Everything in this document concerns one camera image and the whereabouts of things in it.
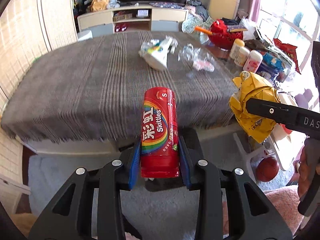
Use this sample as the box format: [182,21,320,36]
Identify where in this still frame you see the yellow foil bag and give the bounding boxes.
[229,71,289,143]

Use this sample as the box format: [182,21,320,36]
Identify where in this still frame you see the red Skittles tube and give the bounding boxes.
[140,87,180,178]

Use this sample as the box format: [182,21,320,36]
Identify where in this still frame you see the clear plastic wrap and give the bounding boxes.
[178,44,216,72]

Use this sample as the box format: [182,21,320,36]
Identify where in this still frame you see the white medicine box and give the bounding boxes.
[138,36,178,71]

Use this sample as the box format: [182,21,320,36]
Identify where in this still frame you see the person's right hand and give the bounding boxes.
[298,138,317,198]

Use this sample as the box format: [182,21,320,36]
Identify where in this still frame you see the orange basketball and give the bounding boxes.
[255,157,279,182]

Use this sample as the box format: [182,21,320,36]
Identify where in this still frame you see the red chip bag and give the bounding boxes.
[273,38,300,74]

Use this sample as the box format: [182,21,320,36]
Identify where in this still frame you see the blue snack bag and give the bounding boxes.
[262,52,295,74]

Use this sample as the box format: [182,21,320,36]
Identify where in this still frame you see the pink label white bottle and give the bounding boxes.
[243,50,263,73]

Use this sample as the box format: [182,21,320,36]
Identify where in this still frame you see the white cap cream bottle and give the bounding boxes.
[234,47,250,67]

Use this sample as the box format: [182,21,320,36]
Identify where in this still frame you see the yellow cap white bottle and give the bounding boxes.
[229,38,245,60]

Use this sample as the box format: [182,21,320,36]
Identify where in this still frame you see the purple clay book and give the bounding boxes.
[227,24,248,33]

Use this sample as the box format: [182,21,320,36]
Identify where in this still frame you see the red plastic basket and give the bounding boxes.
[208,20,243,50]

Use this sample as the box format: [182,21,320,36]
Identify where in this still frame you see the grey plaid tablecloth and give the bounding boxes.
[1,31,236,142]

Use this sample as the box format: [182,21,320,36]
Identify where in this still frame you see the white stool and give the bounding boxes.
[77,29,93,42]

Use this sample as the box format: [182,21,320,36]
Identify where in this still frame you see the beige TV cabinet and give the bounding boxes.
[77,5,188,37]

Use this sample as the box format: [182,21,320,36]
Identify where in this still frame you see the yellow plush toy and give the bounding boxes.
[90,0,109,12]

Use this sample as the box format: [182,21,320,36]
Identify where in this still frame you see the orange handled tool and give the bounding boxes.
[194,26,212,35]

